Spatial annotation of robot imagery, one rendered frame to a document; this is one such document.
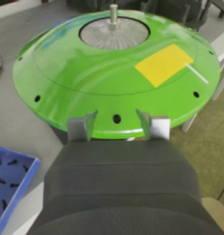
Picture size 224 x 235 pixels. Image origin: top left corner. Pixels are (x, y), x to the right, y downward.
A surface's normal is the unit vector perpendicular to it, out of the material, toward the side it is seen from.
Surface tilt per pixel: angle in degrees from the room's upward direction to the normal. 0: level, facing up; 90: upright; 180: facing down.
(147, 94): 23
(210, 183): 0
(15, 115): 0
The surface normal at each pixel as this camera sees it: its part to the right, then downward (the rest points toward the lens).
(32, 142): -0.04, -0.62
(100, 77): -0.07, -0.41
